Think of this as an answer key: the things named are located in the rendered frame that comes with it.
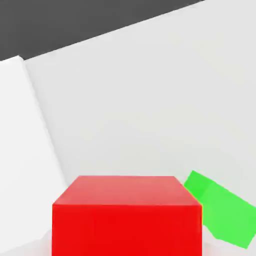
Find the small green cube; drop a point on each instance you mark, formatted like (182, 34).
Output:
(226, 214)

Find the small red cube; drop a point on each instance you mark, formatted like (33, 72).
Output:
(128, 226)

